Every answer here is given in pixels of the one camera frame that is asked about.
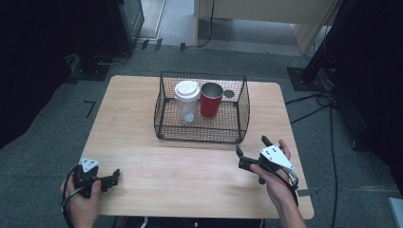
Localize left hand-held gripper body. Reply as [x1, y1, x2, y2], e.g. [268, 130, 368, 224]
[73, 158, 103, 200]

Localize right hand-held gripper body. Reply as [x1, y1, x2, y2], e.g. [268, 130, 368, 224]
[238, 143, 300, 192]

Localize black wire mesh basket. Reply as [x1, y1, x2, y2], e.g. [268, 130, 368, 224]
[153, 70, 251, 144]

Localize red metal cup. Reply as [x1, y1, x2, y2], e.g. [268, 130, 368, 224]
[199, 82, 225, 120]

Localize clear plastic cup white lid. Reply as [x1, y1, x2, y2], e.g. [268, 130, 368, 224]
[174, 80, 202, 124]

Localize person's left hand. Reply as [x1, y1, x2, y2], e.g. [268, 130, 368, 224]
[59, 178, 103, 222]

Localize person's right hand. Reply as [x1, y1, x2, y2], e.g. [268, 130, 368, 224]
[249, 138, 298, 209]

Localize black metal stand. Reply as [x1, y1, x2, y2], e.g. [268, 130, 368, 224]
[286, 0, 360, 93]
[67, 52, 112, 84]

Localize person's dark clothing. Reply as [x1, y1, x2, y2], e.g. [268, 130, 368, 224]
[112, 216, 265, 228]

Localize dark curtain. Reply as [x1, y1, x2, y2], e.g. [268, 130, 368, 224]
[326, 0, 403, 199]
[0, 0, 112, 150]

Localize beige wooden furniture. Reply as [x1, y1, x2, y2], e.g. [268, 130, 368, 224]
[193, 0, 345, 57]

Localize white box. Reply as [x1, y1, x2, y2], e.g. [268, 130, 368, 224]
[387, 197, 403, 228]

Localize dark cabinet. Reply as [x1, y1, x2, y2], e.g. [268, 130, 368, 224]
[106, 0, 146, 57]

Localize left hand-held gripper cable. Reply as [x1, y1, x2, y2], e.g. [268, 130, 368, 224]
[60, 164, 86, 228]

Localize hand-held gripper cable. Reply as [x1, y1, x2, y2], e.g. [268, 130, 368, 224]
[60, 164, 86, 228]
[278, 169, 300, 207]

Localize right hand-held gripper cable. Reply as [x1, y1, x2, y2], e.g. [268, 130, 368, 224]
[278, 169, 300, 207]

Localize long black floor cable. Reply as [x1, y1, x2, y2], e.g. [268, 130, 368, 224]
[327, 94, 340, 228]

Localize black hanging cable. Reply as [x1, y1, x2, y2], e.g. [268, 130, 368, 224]
[195, 0, 217, 49]

